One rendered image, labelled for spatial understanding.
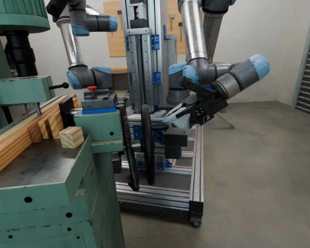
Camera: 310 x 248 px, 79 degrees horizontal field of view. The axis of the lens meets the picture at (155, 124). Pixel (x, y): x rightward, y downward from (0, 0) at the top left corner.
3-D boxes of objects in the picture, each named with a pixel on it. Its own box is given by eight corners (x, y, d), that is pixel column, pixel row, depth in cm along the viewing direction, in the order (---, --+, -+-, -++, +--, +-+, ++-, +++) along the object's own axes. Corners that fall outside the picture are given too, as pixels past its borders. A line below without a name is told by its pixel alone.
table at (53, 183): (118, 201, 39) (114, 177, 37) (-41, 220, 36) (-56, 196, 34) (127, 112, 95) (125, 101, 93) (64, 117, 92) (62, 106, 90)
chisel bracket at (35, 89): (48, 107, 57) (41, 77, 54) (-1, 110, 56) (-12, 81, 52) (57, 100, 64) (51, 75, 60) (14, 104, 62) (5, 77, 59)
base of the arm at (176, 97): (168, 99, 126) (168, 83, 122) (191, 99, 122) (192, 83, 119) (164, 105, 112) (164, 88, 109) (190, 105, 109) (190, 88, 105)
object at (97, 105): (115, 111, 57) (113, 93, 55) (78, 114, 56) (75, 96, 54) (118, 101, 69) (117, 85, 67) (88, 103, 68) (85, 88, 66)
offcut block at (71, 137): (72, 140, 54) (69, 126, 52) (84, 141, 53) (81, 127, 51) (62, 147, 50) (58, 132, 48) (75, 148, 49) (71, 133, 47)
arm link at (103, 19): (92, 21, 131) (119, 37, 98) (75, 21, 126) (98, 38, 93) (90, 1, 124) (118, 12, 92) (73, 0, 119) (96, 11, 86)
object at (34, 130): (39, 142, 53) (34, 127, 52) (31, 143, 53) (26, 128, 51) (63, 118, 72) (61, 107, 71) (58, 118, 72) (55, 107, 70)
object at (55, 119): (60, 138, 55) (54, 115, 53) (53, 139, 55) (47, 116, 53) (80, 114, 76) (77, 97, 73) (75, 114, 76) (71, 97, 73)
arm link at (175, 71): (167, 84, 119) (167, 62, 114) (188, 83, 119) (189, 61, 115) (170, 88, 108) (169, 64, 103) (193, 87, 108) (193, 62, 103)
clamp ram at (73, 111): (89, 129, 60) (83, 101, 56) (64, 131, 59) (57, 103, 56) (94, 119, 68) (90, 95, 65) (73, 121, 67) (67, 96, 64)
